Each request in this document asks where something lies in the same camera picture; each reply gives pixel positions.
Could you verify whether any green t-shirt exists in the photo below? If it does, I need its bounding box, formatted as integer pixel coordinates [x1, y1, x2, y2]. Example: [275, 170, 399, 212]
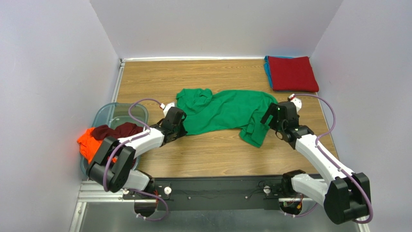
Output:
[176, 88, 278, 148]

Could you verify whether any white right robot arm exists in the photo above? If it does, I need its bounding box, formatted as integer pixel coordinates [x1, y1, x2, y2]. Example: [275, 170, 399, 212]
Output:
[261, 100, 374, 224]

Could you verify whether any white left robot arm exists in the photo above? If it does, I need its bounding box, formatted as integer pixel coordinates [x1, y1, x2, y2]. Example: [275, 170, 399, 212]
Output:
[86, 106, 187, 193]

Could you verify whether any red folded t-shirt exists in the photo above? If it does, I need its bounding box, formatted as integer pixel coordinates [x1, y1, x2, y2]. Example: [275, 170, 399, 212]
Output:
[268, 56, 319, 92]

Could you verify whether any blue folded t-shirt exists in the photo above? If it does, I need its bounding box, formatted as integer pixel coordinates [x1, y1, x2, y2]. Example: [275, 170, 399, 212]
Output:
[264, 56, 293, 89]

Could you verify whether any clear blue plastic bin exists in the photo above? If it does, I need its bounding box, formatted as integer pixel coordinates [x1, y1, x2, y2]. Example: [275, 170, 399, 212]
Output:
[80, 102, 143, 174]

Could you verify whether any maroon t-shirt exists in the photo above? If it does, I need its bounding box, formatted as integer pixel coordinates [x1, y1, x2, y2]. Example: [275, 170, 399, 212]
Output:
[91, 122, 143, 140]

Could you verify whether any orange t-shirt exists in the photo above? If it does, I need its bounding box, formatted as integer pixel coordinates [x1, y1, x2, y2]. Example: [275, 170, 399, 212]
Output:
[77, 125, 119, 164]

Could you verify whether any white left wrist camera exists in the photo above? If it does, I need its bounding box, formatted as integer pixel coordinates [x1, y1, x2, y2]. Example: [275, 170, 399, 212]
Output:
[160, 101, 176, 116]

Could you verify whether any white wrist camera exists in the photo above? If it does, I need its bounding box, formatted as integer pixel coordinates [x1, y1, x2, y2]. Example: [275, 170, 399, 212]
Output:
[160, 101, 176, 116]
[288, 94, 302, 112]

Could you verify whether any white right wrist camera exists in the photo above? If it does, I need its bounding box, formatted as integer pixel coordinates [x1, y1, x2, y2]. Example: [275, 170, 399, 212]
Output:
[288, 94, 302, 112]

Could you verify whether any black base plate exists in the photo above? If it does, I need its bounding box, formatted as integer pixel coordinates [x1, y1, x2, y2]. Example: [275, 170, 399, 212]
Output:
[122, 174, 323, 212]

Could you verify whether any aluminium rail frame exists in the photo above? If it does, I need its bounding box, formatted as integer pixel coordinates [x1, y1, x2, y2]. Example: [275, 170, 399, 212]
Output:
[70, 181, 370, 232]

